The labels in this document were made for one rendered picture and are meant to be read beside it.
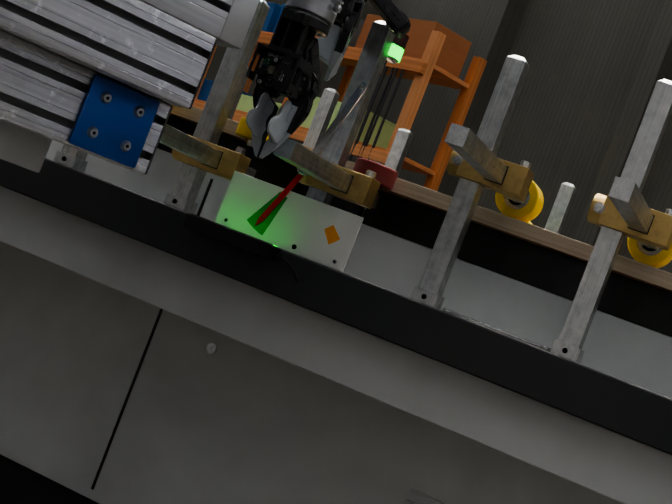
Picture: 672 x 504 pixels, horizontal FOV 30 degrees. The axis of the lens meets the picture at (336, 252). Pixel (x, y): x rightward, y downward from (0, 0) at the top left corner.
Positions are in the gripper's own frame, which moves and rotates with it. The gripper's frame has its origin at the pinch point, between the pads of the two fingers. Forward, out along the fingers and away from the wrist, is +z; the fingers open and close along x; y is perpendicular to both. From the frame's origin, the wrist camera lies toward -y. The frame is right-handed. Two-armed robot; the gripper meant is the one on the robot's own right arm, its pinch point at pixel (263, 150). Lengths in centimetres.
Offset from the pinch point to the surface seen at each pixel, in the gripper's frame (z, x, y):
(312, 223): 6.4, -2.5, -34.2
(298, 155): -1.8, 1.4, -9.3
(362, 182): -3.2, 3.5, -34.1
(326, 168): -2.4, 1.4, -21.7
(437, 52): -146, -197, -611
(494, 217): -7, 23, -52
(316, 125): -22, -56, -144
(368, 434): 39, 14, -57
